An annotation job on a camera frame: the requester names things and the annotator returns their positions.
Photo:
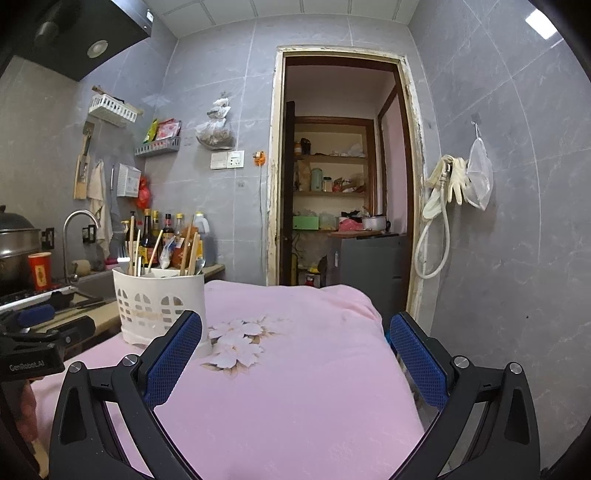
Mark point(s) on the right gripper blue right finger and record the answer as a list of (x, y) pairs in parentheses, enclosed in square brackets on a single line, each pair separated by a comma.
[(412, 345)]

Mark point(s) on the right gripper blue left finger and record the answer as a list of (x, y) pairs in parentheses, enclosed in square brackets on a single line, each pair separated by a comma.
[(166, 356)]

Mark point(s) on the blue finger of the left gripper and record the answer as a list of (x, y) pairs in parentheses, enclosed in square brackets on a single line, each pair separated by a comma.
[(36, 315)]

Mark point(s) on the white utensil holder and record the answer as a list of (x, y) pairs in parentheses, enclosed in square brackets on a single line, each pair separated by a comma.
[(149, 305)]

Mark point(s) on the wooden chopstick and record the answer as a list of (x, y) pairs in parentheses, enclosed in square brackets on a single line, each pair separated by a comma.
[(185, 252), (131, 244)]

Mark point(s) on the person's left hand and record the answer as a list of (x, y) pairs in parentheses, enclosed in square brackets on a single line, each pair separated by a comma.
[(26, 418)]

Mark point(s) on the red paper cup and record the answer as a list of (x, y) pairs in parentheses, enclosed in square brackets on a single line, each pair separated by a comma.
[(40, 268)]

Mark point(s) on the chrome faucet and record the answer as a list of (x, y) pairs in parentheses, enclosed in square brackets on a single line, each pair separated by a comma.
[(71, 240)]

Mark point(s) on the steel steamer pot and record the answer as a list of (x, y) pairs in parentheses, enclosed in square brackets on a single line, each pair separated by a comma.
[(18, 239)]

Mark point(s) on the orange snack packet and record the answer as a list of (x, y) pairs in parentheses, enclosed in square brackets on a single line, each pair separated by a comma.
[(176, 254)]

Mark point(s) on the dark sauce bottle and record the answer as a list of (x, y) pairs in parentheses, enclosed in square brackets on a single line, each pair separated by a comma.
[(147, 240)]

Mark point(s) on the pink floral cloth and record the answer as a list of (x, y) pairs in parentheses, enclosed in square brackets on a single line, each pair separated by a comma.
[(301, 384)]

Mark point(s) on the grey cabinet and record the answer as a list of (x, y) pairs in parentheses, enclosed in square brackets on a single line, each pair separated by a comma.
[(379, 266)]

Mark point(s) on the large oil jug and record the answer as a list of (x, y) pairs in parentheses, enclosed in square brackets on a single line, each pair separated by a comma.
[(208, 243)]

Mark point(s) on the hanging white towel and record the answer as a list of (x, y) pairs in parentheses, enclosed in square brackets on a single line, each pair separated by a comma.
[(98, 205)]

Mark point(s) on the red hanging bag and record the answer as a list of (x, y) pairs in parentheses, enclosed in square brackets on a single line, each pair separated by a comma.
[(143, 199)]

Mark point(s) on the wooden grater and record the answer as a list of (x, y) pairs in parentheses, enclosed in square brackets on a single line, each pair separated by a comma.
[(83, 164)]

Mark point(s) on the clear mesh bag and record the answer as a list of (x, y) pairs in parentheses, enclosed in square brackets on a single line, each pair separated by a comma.
[(480, 174)]

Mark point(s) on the white rubber gloves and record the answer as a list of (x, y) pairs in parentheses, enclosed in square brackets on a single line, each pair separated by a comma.
[(448, 181)]

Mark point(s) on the hanging plastic bag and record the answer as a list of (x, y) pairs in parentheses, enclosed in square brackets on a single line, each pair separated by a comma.
[(216, 133)]

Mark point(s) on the wooden shelf unit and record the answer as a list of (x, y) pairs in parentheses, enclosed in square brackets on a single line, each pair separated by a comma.
[(335, 172)]

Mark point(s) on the black range hood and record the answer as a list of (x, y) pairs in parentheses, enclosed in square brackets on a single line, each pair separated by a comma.
[(71, 37)]

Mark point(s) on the white wall box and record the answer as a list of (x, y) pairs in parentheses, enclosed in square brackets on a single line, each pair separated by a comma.
[(127, 181)]

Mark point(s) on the white wall switch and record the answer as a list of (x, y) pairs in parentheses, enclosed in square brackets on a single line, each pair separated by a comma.
[(227, 160)]

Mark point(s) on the grey wall shelf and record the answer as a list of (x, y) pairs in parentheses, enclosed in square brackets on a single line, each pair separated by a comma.
[(158, 147)]

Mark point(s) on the orange wall hook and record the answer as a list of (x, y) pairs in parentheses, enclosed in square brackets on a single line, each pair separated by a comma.
[(259, 158)]

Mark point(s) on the white wall basket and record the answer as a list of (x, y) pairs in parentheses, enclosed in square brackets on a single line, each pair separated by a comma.
[(113, 111)]

